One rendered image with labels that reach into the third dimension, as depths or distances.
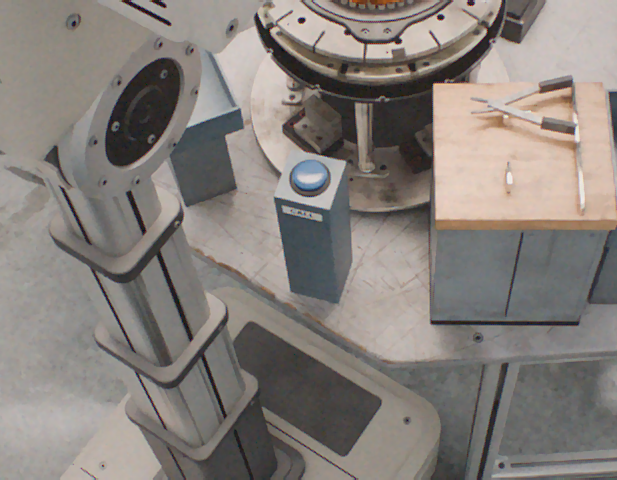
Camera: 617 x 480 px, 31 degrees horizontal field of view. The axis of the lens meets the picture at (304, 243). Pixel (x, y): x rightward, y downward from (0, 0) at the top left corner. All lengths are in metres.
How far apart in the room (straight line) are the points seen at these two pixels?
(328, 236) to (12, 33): 0.71
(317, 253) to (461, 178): 0.23
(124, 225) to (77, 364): 1.33
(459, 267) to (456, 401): 0.96
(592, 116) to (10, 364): 1.49
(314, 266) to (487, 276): 0.22
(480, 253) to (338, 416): 0.75
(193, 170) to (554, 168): 0.52
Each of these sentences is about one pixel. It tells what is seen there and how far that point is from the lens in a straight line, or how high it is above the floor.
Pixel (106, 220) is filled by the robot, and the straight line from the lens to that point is 1.08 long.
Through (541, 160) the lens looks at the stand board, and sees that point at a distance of 1.31.
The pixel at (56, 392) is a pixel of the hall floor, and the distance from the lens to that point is 2.41.
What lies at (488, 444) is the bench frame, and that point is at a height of 0.37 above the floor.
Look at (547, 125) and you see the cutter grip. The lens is 1.31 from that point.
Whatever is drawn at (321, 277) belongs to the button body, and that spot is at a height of 0.85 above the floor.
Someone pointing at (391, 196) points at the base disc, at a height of 0.80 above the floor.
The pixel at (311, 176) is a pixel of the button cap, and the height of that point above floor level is 1.04.
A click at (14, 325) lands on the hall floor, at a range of 2.50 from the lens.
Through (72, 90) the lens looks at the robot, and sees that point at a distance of 0.80.
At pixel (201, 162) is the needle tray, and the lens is 1.55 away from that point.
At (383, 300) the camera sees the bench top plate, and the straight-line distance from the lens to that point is 1.53.
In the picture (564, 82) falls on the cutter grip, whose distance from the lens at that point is 1.34.
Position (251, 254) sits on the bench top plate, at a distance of 1.57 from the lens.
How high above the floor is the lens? 2.15
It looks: 61 degrees down
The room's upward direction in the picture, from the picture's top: 8 degrees counter-clockwise
